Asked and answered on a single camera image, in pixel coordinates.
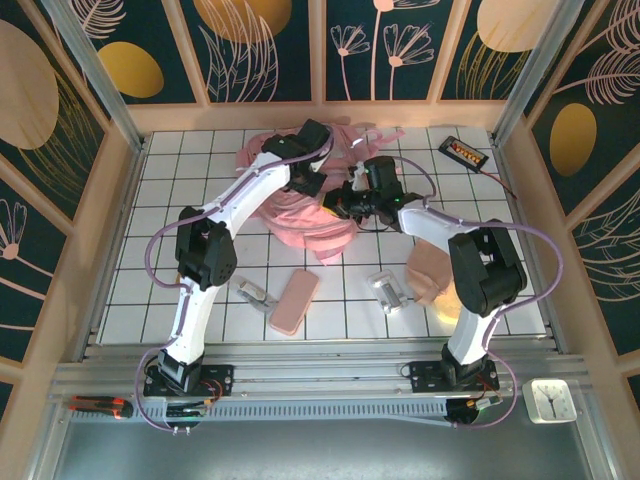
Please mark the pink backpack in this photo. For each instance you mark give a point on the pink backpack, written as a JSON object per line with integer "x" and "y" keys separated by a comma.
{"x": 300, "y": 225}

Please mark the pink pencil case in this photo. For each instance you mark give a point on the pink pencil case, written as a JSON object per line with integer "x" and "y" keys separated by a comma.
{"x": 295, "y": 300}

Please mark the clear pack with small tool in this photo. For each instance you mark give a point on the clear pack with small tool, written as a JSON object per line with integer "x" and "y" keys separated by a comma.
{"x": 252, "y": 295}

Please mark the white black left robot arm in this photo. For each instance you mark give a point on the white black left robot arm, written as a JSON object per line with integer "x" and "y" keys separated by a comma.
{"x": 250, "y": 197}

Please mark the clear pack with white stapler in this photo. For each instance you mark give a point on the clear pack with white stapler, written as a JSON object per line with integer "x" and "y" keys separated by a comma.
{"x": 387, "y": 292}

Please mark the black charger with red strip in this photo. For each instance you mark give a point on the black charger with red strip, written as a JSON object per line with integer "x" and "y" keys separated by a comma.
{"x": 462, "y": 152}

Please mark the round yellow sponge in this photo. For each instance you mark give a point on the round yellow sponge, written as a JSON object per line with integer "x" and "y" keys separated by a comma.
{"x": 447, "y": 312}

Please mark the small circuit board green light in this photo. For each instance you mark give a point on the small circuit board green light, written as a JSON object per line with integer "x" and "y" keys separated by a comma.
{"x": 482, "y": 404}
{"x": 187, "y": 411}

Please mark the white square alarm clock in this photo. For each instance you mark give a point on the white square alarm clock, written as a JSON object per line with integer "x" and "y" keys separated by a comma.
{"x": 550, "y": 400}

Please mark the orange black utility knife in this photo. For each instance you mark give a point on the orange black utility knife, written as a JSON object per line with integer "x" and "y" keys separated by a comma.
{"x": 100, "y": 402}

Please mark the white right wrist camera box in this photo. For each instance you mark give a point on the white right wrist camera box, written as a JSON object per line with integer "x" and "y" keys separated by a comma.
{"x": 359, "y": 180}

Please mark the aluminium side rail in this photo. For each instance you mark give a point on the aluminium side rail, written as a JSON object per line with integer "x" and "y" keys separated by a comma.
{"x": 129, "y": 190}
{"x": 521, "y": 215}

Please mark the aluminium front rail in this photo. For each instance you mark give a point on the aluminium front rail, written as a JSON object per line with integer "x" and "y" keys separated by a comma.
{"x": 320, "y": 372}

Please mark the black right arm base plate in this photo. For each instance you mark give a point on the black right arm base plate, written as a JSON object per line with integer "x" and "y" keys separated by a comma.
{"x": 422, "y": 375}

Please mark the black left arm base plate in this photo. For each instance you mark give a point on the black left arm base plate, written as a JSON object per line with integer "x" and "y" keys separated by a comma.
{"x": 222, "y": 375}

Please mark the aluminium corner post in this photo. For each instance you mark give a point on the aluminium corner post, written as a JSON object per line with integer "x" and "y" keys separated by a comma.
{"x": 530, "y": 70}
{"x": 100, "y": 75}

